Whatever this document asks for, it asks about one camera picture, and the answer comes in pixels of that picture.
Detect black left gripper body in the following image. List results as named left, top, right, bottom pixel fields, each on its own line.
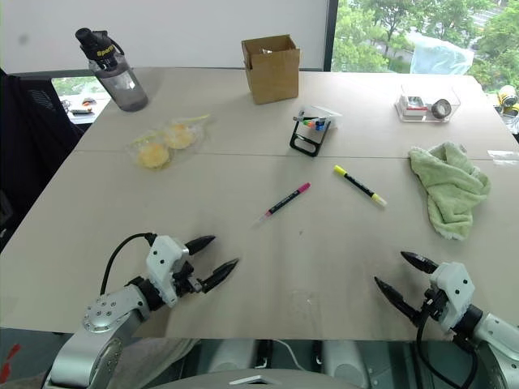
left=171, top=259, right=204, bottom=296

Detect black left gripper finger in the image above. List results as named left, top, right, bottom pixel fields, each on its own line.
left=200, top=258, right=241, bottom=294
left=185, top=235, right=217, bottom=256

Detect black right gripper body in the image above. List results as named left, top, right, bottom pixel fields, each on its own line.
left=417, top=284, right=448, bottom=323

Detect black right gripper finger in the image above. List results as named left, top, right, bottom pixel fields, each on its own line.
left=373, top=276, right=422, bottom=327
left=400, top=250, right=440, bottom=276

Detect pink marker pen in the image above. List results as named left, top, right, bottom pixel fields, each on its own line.
left=254, top=182, right=312, bottom=226

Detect yellow marker pen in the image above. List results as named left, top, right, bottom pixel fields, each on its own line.
left=333, top=164, right=388, bottom=208

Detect black rack with markers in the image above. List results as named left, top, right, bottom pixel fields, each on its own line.
left=289, top=105, right=343, bottom=158

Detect white box red stripe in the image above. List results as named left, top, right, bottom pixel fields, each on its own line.
left=398, top=94, right=431, bottom=119

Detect brown cardboard box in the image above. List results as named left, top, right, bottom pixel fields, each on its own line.
left=241, top=33, right=302, bottom=106

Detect green towel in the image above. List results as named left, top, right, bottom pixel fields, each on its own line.
left=407, top=140, right=492, bottom=242

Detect grey rounded robot leg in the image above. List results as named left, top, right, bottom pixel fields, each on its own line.
left=201, top=339, right=261, bottom=374
left=323, top=340, right=371, bottom=378

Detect yellow round bun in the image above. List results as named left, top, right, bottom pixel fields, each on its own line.
left=137, top=142, right=170, bottom=170
left=163, top=123, right=194, bottom=150

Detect clear plastic bun bag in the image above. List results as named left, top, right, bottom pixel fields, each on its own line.
left=128, top=113, right=212, bottom=172

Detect grey robot torso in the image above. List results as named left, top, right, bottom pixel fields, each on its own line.
left=152, top=365, right=368, bottom=389

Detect grey tape roll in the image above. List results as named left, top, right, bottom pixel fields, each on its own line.
left=430, top=98, right=453, bottom=120

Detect clear acrylic tray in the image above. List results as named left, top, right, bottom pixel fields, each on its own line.
left=394, top=83, right=461, bottom=124

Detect grey sports water bottle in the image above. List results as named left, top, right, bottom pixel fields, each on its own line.
left=75, top=27, right=149, bottom=113

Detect white background desk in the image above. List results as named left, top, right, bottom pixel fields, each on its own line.
left=51, top=75, right=114, bottom=127

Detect yellow black tool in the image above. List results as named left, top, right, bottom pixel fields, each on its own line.
left=497, top=85, right=519, bottom=118

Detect pale blue plastic cover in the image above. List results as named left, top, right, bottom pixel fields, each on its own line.
left=408, top=33, right=476, bottom=76

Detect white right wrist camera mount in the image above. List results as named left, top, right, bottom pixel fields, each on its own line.
left=427, top=262, right=476, bottom=332

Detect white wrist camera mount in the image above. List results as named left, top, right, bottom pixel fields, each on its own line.
left=427, top=262, right=476, bottom=332
left=144, top=235, right=191, bottom=307

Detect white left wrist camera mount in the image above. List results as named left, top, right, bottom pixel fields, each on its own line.
left=144, top=235, right=191, bottom=307

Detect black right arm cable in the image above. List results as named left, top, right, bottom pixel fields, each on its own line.
left=415, top=301, right=478, bottom=389

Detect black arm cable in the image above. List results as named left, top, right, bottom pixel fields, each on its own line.
left=99, top=232, right=157, bottom=295
left=415, top=301, right=478, bottom=389

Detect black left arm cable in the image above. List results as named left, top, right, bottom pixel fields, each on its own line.
left=99, top=232, right=157, bottom=295

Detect white cable under table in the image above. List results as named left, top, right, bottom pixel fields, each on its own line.
left=273, top=339, right=303, bottom=369

